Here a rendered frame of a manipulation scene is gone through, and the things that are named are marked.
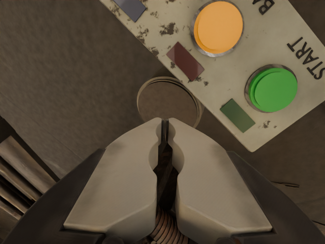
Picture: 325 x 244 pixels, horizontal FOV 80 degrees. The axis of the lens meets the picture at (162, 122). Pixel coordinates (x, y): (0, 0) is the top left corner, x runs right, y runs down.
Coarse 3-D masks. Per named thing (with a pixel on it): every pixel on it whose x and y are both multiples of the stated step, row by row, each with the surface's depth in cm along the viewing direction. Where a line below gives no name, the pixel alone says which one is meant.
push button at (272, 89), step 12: (264, 72) 17; (276, 72) 17; (288, 72) 17; (252, 84) 18; (264, 84) 17; (276, 84) 17; (288, 84) 17; (252, 96) 18; (264, 96) 18; (276, 96) 18; (288, 96) 17; (264, 108) 18; (276, 108) 18
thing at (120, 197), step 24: (120, 144) 9; (144, 144) 10; (96, 168) 8; (120, 168) 8; (144, 168) 8; (96, 192) 7; (120, 192) 7; (144, 192) 7; (72, 216) 6; (96, 216) 6; (120, 216) 6; (144, 216) 7
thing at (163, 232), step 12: (168, 192) 83; (168, 204) 76; (156, 216) 65; (168, 216) 69; (156, 228) 64; (168, 228) 66; (144, 240) 64; (156, 240) 64; (168, 240) 65; (180, 240) 66
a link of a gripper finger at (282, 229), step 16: (240, 160) 9; (256, 176) 8; (256, 192) 7; (272, 192) 7; (272, 208) 6; (288, 208) 6; (272, 224) 6; (288, 224) 6; (304, 224) 6; (240, 240) 6; (256, 240) 6; (272, 240) 6; (288, 240) 6; (304, 240) 6; (320, 240) 6
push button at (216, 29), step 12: (204, 12) 16; (216, 12) 16; (228, 12) 16; (204, 24) 16; (216, 24) 16; (228, 24) 16; (240, 24) 16; (204, 36) 17; (216, 36) 16; (228, 36) 16; (204, 48) 17; (216, 48) 17; (228, 48) 17
